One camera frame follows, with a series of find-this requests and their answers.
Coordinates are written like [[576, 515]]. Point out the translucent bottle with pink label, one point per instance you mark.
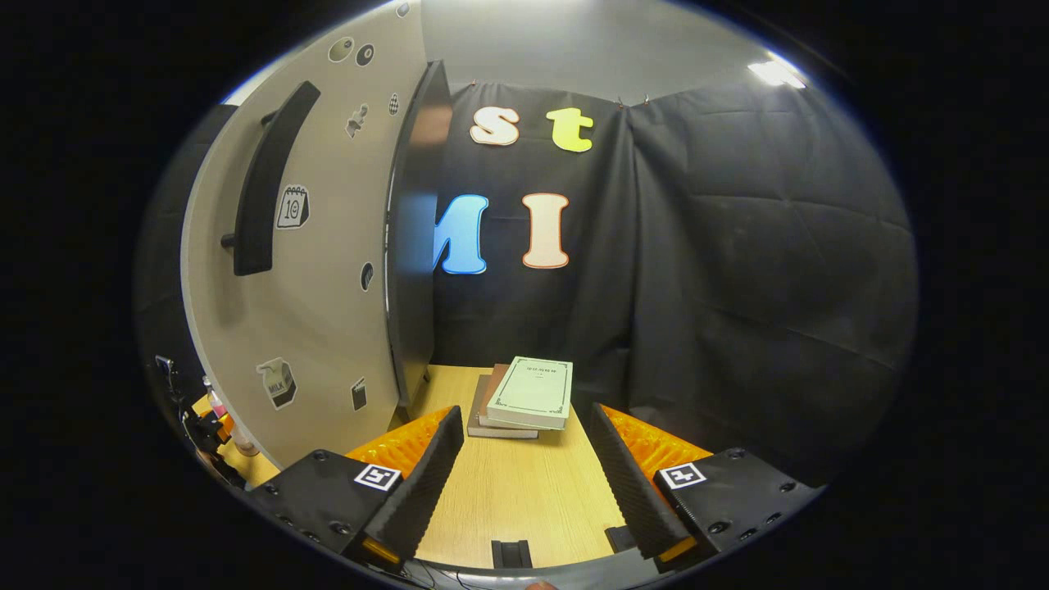
[[239, 434]]

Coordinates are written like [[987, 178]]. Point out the brown book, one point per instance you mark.
[[492, 401]]

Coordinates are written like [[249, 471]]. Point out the grey cabinet door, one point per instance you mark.
[[336, 311]]

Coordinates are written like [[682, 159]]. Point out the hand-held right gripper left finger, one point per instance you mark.
[[426, 483]]

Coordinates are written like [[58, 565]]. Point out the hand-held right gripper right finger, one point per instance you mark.
[[627, 483]]

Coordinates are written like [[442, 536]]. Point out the black backdrop cloth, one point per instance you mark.
[[737, 287]]

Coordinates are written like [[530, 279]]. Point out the small black block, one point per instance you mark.
[[511, 554], [619, 538]]

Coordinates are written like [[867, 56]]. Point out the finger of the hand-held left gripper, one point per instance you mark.
[[215, 428]]

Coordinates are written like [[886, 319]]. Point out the small ceiling light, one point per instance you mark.
[[776, 74]]

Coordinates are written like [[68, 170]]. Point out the pale green book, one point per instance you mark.
[[534, 389]]

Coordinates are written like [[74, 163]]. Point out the grey-brown book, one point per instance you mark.
[[483, 433]]

